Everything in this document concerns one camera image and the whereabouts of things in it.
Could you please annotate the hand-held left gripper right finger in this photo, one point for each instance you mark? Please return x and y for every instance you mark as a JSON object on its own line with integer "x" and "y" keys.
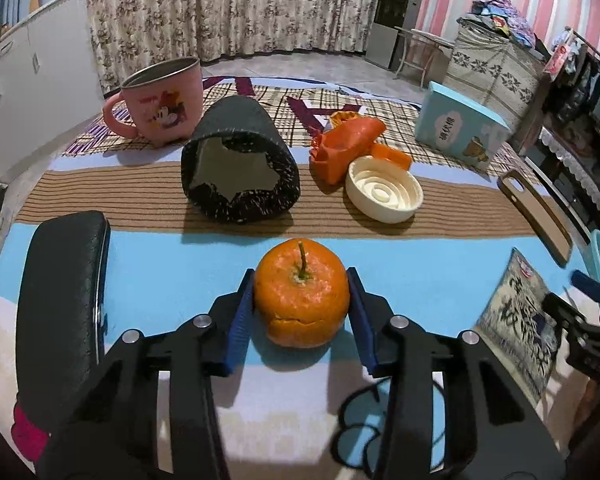
{"x": 362, "y": 320}

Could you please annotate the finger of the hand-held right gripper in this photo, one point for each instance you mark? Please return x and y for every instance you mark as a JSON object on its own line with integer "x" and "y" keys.
{"x": 565, "y": 312}
{"x": 595, "y": 287}

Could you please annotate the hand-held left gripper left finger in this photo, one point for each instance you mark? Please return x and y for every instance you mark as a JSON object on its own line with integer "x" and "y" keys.
{"x": 240, "y": 320}

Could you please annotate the orange tangerine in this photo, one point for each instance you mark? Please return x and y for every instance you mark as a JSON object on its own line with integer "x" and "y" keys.
{"x": 300, "y": 295}

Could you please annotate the grey printed packet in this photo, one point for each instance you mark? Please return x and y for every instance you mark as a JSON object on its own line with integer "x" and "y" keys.
{"x": 520, "y": 325}

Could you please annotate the brown phone case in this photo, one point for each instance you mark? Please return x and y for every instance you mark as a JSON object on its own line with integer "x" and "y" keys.
{"x": 535, "y": 215}

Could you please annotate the low shelf with lace cloth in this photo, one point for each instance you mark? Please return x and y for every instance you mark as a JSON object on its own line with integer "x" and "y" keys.
{"x": 570, "y": 160}

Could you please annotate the cream round lid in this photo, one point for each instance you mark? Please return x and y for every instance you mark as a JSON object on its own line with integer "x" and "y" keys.
{"x": 384, "y": 190}

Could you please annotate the orange plastic wrapper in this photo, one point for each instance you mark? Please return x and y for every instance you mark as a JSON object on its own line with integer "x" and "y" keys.
{"x": 345, "y": 145}

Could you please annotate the black zip case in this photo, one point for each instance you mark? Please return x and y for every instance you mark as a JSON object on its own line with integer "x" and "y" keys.
{"x": 65, "y": 300}

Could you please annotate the black rolled felt tube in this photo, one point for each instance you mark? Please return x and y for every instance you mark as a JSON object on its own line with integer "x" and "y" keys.
{"x": 240, "y": 125}

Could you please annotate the row of hanging clothes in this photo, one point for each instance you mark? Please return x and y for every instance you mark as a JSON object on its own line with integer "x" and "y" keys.
{"x": 590, "y": 85}

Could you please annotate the light blue cardboard box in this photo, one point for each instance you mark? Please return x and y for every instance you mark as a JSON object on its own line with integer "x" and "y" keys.
{"x": 455, "y": 130}

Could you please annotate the pink hanging packet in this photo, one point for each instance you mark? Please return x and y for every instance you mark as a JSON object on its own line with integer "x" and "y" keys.
{"x": 555, "y": 57}

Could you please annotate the pink cartoon mug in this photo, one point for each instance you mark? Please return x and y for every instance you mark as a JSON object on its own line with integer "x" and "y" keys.
{"x": 155, "y": 100}

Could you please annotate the cabinet under patterned cloth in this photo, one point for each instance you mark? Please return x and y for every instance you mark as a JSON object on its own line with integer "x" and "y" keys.
{"x": 490, "y": 70}

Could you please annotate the pile of folded clothes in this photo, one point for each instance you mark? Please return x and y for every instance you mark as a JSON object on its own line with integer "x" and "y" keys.
{"x": 500, "y": 15}

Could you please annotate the small folding table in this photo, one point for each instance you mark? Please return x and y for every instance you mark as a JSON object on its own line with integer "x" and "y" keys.
{"x": 425, "y": 37}

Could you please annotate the grey water dispenser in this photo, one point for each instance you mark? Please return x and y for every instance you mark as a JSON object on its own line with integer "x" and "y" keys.
{"x": 387, "y": 25}

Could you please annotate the blue floral curtain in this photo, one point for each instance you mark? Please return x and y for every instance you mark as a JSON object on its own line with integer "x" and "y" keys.
{"x": 290, "y": 10}
{"x": 140, "y": 25}

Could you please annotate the white cabinet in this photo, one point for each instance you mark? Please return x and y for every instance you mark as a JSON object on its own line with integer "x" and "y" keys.
{"x": 30, "y": 85}

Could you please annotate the small beige box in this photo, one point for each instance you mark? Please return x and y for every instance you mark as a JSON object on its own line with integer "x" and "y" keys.
{"x": 35, "y": 5}

